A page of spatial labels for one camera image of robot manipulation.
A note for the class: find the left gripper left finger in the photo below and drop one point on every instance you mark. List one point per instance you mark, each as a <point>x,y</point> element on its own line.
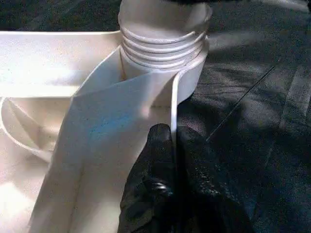
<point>150,189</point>

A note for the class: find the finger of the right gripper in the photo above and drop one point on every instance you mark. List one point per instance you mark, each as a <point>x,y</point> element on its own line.
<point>189,2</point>

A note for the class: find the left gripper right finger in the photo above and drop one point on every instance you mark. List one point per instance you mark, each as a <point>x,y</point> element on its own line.
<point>209,194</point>

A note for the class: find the white plastic table leg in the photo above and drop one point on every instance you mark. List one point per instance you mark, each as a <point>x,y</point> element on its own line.
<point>162,31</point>

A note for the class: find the white plastic table top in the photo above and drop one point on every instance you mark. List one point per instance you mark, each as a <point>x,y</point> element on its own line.
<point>60,60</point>

